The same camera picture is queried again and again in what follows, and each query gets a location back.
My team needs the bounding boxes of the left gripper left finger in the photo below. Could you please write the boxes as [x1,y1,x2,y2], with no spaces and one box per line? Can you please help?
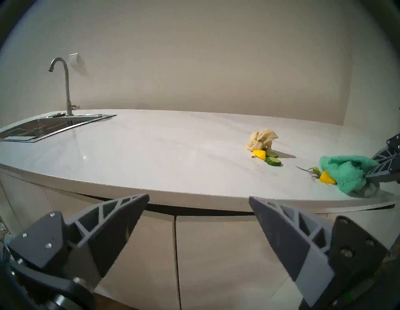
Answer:
[7,194,150,290]

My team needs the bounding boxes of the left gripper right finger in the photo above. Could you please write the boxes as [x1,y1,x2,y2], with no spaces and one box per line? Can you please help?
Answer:
[249,197,388,310]

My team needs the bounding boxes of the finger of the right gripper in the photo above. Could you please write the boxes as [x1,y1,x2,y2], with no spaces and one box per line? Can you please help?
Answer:
[365,156,400,183]
[372,134,400,162]

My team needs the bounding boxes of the green cleaning cloth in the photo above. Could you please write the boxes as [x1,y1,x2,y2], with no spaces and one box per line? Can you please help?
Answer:
[319,155,380,198]

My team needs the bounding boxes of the orange yellow fruit wedge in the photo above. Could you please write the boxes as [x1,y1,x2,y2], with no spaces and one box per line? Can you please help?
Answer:
[319,171,337,185]

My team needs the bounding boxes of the green herb sprig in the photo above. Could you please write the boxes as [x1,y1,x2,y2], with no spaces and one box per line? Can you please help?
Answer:
[296,166,322,182]

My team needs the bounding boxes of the beige paper tissue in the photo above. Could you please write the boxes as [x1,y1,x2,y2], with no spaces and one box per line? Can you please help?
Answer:
[246,128,279,153]

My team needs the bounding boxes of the white kitchen counter cabinet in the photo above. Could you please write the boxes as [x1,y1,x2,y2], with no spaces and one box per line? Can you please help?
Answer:
[0,170,400,310]

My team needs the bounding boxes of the stainless steel sink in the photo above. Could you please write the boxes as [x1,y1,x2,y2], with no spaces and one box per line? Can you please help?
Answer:
[0,114,117,143]

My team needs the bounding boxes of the curved metal faucet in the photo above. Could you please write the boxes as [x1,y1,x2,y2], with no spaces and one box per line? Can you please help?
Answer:
[48,57,80,117]

